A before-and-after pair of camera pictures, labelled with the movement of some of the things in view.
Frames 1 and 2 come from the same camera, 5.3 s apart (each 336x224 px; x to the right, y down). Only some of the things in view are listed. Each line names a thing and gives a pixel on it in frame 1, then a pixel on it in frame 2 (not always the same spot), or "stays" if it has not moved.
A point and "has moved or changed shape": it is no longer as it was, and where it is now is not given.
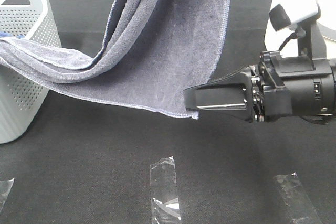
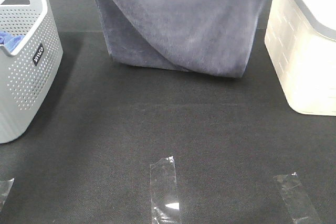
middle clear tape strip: [164, 203] stays
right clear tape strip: [299, 208] stays
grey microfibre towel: [164, 41] has moved or changed shape
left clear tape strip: [5, 187] stays
